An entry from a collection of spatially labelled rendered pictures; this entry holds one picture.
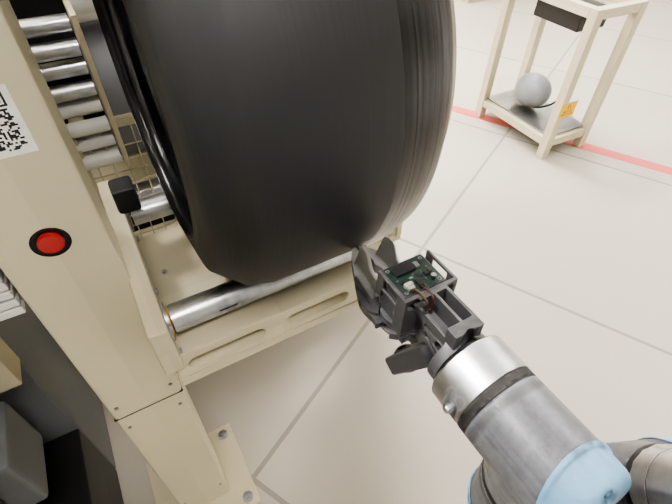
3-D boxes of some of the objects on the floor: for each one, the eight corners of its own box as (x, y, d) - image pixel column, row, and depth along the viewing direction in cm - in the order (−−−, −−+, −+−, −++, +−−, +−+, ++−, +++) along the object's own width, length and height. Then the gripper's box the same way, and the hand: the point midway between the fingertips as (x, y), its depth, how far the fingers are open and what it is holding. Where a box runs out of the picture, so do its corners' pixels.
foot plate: (170, 555, 122) (168, 553, 121) (146, 465, 139) (144, 463, 137) (261, 501, 132) (260, 499, 130) (229, 423, 148) (228, 421, 147)
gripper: (506, 314, 45) (387, 199, 58) (436, 353, 42) (326, 222, 55) (485, 360, 51) (381, 247, 64) (422, 397, 48) (326, 270, 61)
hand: (360, 256), depth 61 cm, fingers closed
